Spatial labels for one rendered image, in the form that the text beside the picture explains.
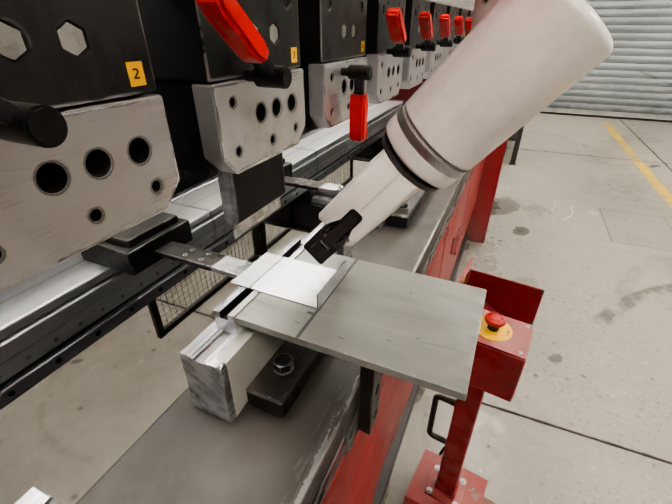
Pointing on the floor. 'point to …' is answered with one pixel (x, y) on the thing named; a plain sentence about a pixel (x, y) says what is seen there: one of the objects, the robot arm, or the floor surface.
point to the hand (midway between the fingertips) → (323, 244)
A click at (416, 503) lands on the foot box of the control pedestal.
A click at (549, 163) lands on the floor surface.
